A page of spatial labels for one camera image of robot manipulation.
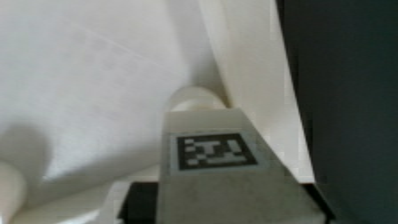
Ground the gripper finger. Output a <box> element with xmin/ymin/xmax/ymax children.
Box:
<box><xmin>99</xmin><ymin>182</ymin><xmax>131</xmax><ymax>224</ymax></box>

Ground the white leg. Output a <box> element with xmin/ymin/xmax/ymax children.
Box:
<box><xmin>156</xmin><ymin>87</ymin><xmax>330</xmax><ymax>224</ymax></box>

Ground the white square table top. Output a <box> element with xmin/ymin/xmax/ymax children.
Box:
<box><xmin>0</xmin><ymin>0</ymin><xmax>314</xmax><ymax>224</ymax></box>

